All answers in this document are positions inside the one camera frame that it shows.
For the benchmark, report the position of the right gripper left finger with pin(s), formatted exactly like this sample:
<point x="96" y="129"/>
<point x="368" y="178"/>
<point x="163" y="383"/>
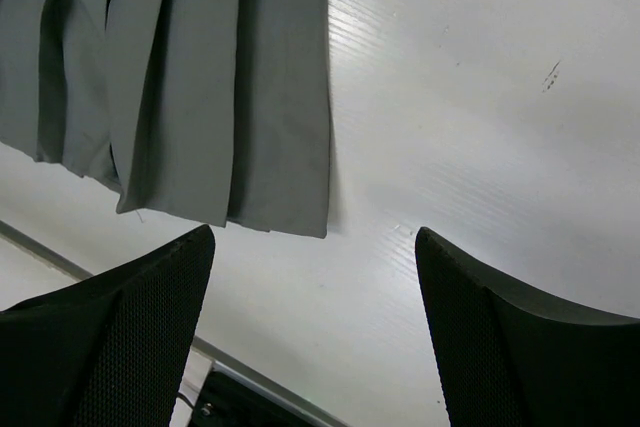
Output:
<point x="110" y="350"/>

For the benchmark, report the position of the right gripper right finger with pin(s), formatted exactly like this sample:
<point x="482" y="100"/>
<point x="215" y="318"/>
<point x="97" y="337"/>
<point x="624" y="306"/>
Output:
<point x="510" y="354"/>

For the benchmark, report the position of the grey pleated skirt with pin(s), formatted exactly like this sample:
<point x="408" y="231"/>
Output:
<point x="215" y="111"/>

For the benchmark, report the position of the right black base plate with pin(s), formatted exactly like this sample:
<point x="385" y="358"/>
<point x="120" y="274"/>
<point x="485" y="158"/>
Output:
<point x="229" y="399"/>

